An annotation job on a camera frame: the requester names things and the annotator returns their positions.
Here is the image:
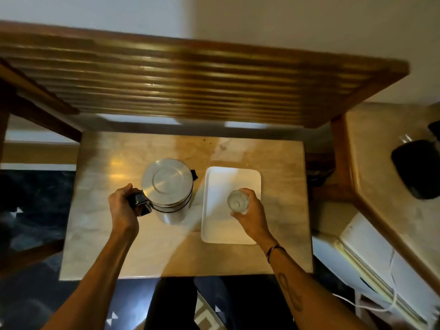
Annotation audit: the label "person's left hand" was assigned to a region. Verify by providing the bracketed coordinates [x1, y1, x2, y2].
[108, 183, 141, 238]

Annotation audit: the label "person's right hand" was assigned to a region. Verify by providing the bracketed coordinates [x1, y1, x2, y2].
[231, 188, 276, 246]

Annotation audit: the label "clear drinking glass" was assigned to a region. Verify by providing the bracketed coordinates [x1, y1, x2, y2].
[227, 190, 250, 214]

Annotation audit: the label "steel kettle with black handle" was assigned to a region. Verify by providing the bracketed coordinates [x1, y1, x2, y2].
[128, 159, 199, 226]

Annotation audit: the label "person's right forearm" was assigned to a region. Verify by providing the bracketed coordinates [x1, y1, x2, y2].
[258, 237, 371, 330]

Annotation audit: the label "person's left forearm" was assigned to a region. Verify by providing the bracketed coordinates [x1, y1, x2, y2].
[41, 230, 140, 330]

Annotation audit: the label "white rectangular tray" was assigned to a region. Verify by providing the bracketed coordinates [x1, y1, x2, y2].
[201, 166, 262, 245]

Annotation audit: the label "black wristband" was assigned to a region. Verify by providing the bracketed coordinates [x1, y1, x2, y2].
[266, 244, 287, 264]

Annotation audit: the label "person's black trousers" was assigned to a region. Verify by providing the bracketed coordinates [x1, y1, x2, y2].
[143, 275, 297, 330]

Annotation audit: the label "brown wooden bar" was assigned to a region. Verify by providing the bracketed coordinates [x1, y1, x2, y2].
[0, 239, 66, 279]

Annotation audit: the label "wooden slatted shelf rack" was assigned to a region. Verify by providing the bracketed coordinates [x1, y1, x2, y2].
[0, 20, 410, 169]

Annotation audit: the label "white box appliance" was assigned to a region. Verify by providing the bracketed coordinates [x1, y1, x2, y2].
[311, 213, 440, 330]

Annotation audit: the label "black rounded pot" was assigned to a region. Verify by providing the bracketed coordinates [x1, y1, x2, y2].
[391, 120, 440, 200]

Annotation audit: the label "white cable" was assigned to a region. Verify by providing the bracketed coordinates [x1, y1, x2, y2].
[332, 249, 400, 313]

